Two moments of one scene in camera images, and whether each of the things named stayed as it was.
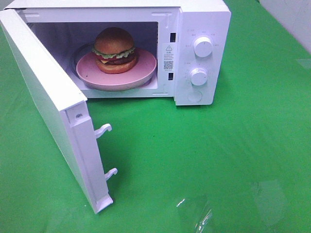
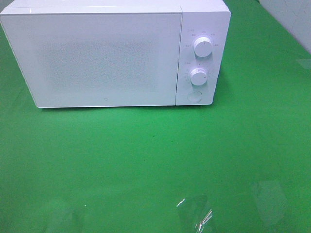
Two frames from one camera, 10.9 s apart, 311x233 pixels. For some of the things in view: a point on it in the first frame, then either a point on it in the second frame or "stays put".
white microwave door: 63,104 → 96,59
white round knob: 202,46 stays put
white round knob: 198,76 stays put
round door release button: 194,96 stays put
